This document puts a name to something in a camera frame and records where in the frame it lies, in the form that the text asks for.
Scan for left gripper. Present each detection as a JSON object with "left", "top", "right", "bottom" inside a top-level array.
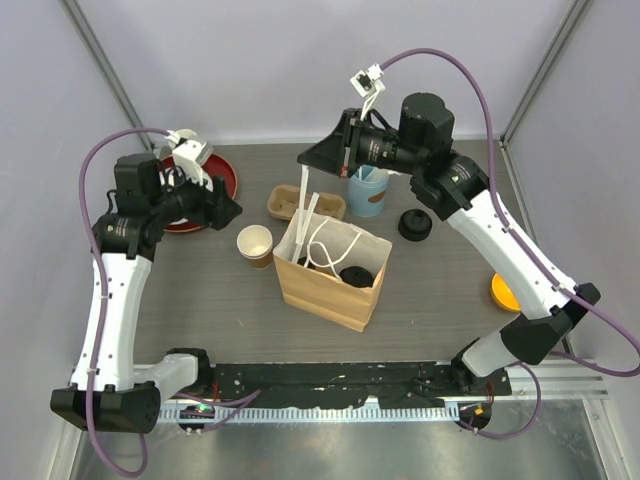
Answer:
[{"left": 149, "top": 161, "right": 241, "bottom": 230}]

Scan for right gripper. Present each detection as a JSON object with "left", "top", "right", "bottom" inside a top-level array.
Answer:
[{"left": 298, "top": 109, "right": 424, "bottom": 180}]

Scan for stack of paper cups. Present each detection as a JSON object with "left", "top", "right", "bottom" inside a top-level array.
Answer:
[{"left": 236, "top": 225, "right": 273, "bottom": 269}]

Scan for stack of black lids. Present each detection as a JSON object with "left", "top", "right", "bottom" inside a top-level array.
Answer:
[{"left": 397, "top": 209, "right": 433, "bottom": 242}]

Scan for brown paper bag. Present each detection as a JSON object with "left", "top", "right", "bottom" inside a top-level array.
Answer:
[{"left": 273, "top": 213, "right": 392, "bottom": 332}]

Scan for black lid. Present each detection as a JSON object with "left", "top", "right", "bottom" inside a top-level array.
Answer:
[
  {"left": 297, "top": 257, "right": 315, "bottom": 270},
  {"left": 339, "top": 266, "right": 374, "bottom": 288}
]

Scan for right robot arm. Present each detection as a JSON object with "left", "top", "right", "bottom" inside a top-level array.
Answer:
[{"left": 297, "top": 93, "right": 601, "bottom": 395}]

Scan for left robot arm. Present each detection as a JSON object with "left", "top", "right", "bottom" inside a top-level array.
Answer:
[{"left": 50, "top": 154, "right": 242, "bottom": 434}]

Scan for red round tray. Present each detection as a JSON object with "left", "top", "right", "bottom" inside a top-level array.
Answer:
[{"left": 164, "top": 153, "right": 238, "bottom": 234}]

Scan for white wrapped straws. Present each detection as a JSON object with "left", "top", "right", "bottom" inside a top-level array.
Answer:
[{"left": 356, "top": 165, "right": 390, "bottom": 183}]

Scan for blue straw holder cup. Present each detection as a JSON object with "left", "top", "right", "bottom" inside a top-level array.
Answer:
[{"left": 347, "top": 167, "right": 390, "bottom": 218}]

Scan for cardboard cup carrier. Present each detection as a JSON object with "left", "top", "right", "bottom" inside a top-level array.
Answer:
[{"left": 267, "top": 185, "right": 347, "bottom": 221}]

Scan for yellow mug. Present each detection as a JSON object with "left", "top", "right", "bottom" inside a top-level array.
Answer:
[{"left": 153, "top": 129, "right": 197, "bottom": 159}]

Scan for orange bowl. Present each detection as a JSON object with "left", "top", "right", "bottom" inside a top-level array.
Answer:
[{"left": 490, "top": 273, "right": 520, "bottom": 312}]

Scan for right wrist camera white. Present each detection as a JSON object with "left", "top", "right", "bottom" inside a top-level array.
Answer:
[{"left": 350, "top": 64, "right": 386, "bottom": 121}]

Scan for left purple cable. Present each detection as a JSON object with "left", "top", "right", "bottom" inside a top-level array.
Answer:
[{"left": 78, "top": 127, "right": 261, "bottom": 477}]

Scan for purple cable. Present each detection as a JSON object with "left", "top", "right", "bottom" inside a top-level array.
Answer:
[
  {"left": 78, "top": 127, "right": 261, "bottom": 477},
  {"left": 379, "top": 48, "right": 640, "bottom": 441}
]

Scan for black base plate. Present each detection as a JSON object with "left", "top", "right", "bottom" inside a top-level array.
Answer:
[{"left": 181, "top": 361, "right": 512, "bottom": 410}]

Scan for aluminium front rail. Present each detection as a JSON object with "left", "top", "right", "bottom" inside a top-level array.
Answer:
[{"left": 135, "top": 359, "right": 607, "bottom": 432}]

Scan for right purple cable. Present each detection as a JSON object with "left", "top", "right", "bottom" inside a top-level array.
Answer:
[{"left": 379, "top": 48, "right": 640, "bottom": 441}]

